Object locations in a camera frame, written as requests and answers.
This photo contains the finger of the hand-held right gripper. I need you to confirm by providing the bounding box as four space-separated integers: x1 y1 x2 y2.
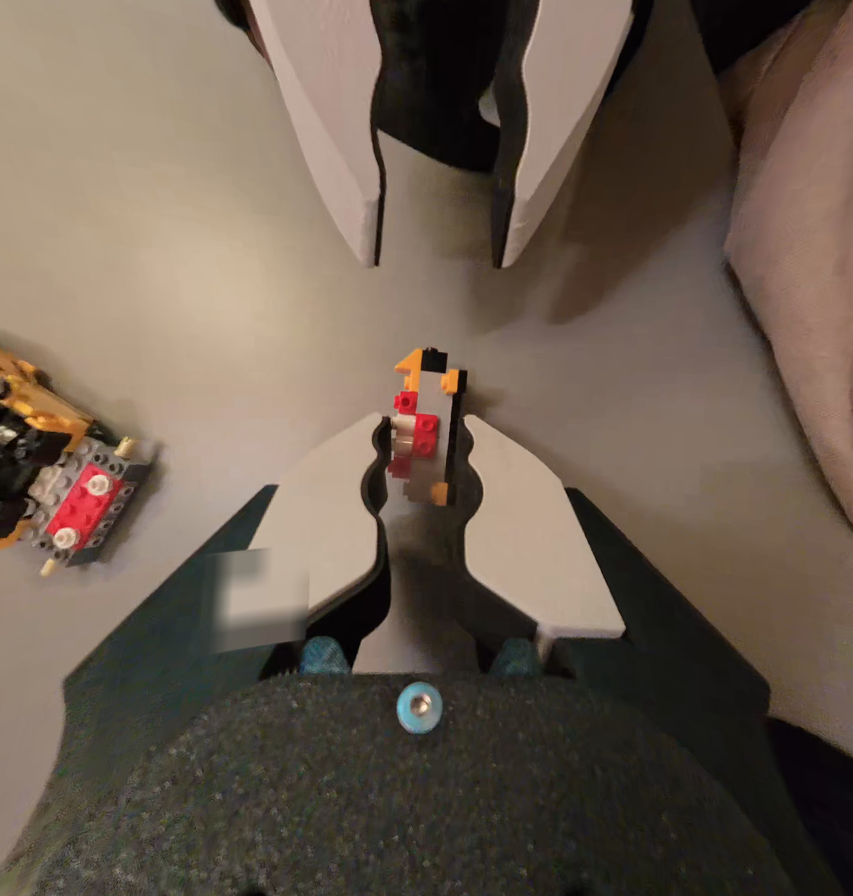
248 0 388 268
488 0 636 270

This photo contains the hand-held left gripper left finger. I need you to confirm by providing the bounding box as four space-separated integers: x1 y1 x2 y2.
248 413 392 652

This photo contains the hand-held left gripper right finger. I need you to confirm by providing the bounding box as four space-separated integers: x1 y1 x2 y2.
454 414 625 648

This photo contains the red white lego assembly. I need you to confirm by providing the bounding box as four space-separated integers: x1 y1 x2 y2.
388 346 469 506

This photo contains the yellow lego car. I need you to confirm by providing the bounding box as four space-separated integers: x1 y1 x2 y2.
0 325 156 578

